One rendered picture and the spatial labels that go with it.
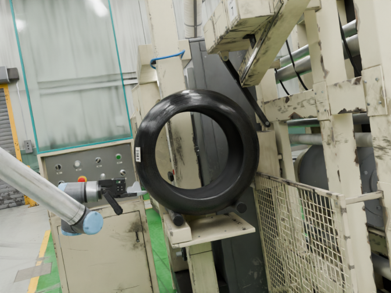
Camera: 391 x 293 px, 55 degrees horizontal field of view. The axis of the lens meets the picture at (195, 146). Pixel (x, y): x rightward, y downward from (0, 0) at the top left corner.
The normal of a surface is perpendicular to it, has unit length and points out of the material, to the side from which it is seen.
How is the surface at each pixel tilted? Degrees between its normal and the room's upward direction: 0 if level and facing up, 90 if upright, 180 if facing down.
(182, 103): 80
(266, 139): 90
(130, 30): 90
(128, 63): 90
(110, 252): 90
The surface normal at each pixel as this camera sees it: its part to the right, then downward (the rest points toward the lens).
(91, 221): 0.76, -0.04
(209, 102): 0.19, -0.16
